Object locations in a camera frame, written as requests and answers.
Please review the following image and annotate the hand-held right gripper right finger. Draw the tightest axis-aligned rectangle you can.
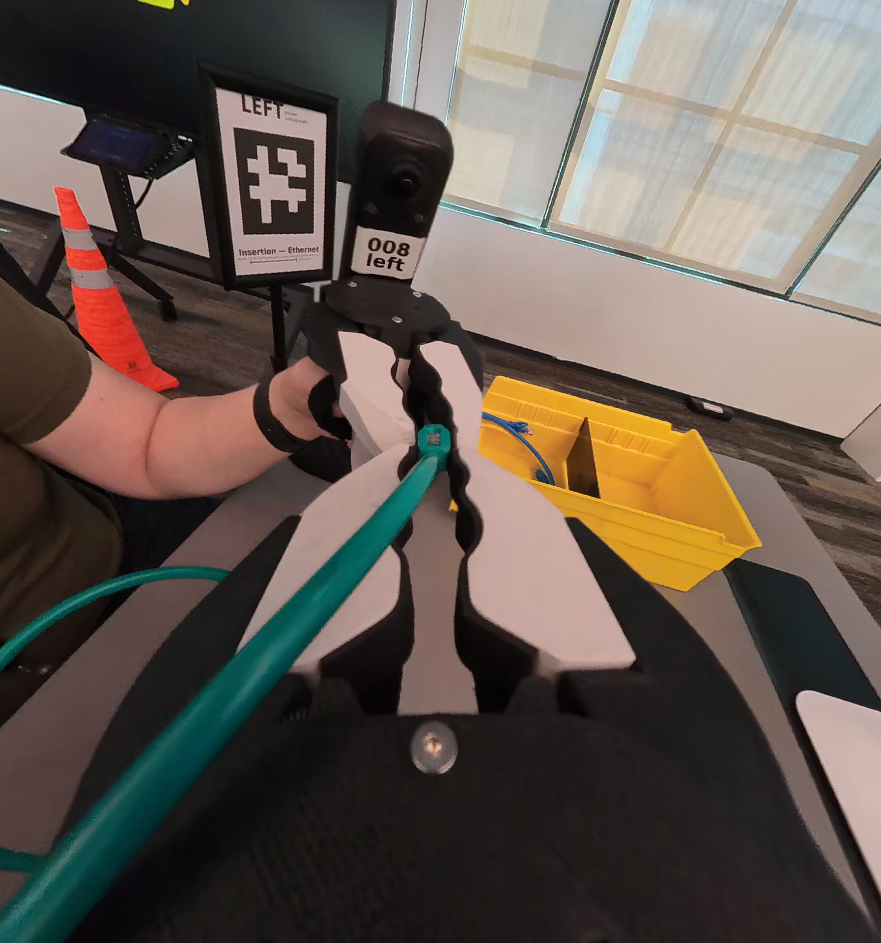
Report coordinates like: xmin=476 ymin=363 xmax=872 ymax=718
xmin=448 ymin=451 xmax=636 ymax=671

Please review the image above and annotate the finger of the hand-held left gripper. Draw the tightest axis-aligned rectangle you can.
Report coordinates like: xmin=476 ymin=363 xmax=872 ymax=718
xmin=336 ymin=330 xmax=421 ymax=474
xmin=407 ymin=342 xmax=485 ymax=461

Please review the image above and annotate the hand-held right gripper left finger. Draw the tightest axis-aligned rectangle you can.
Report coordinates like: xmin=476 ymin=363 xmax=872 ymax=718
xmin=237 ymin=445 xmax=419 ymax=673

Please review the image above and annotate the blue ethernet cable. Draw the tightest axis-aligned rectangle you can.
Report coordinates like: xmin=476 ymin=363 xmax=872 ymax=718
xmin=482 ymin=413 xmax=557 ymax=486

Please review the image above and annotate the yellow plastic bin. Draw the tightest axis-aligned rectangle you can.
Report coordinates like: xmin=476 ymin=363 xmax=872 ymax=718
xmin=448 ymin=376 xmax=763 ymax=592

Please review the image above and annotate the green ethernet cable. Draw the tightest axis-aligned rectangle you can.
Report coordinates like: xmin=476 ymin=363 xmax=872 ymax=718
xmin=0 ymin=423 xmax=454 ymax=943

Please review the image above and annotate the person's left forearm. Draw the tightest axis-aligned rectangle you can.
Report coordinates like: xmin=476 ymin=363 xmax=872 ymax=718
xmin=24 ymin=357 xmax=283 ymax=502

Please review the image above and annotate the person's left hand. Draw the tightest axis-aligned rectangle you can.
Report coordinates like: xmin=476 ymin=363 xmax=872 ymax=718
xmin=267 ymin=357 xmax=353 ymax=443

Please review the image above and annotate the black wrist band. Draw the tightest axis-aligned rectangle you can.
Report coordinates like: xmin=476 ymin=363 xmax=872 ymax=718
xmin=252 ymin=379 xmax=310 ymax=452

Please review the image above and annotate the dark bin divider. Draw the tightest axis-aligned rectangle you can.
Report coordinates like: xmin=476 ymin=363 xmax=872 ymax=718
xmin=566 ymin=418 xmax=602 ymax=498

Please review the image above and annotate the black framed tag sign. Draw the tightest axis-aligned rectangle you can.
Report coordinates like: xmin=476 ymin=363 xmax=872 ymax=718
xmin=196 ymin=62 xmax=340 ymax=369

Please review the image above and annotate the black wrist rest pad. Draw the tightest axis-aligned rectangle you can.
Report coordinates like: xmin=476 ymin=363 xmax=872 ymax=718
xmin=724 ymin=560 xmax=881 ymax=714

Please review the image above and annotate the orange traffic cone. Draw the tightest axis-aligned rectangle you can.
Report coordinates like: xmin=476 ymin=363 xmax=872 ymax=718
xmin=53 ymin=186 xmax=179 ymax=393

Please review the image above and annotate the black tablet on stand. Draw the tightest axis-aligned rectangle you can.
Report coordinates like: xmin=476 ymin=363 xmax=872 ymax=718
xmin=31 ymin=114 xmax=194 ymax=321

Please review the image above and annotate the person's olive clothing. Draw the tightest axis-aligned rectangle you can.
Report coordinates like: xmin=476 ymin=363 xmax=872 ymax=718
xmin=0 ymin=250 xmax=124 ymax=738

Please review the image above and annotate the large grid window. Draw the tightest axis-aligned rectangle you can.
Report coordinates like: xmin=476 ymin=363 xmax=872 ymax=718
xmin=411 ymin=0 xmax=881 ymax=329

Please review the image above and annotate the large dark wall screen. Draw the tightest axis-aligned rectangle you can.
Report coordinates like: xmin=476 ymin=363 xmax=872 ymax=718
xmin=0 ymin=0 xmax=397 ymax=185

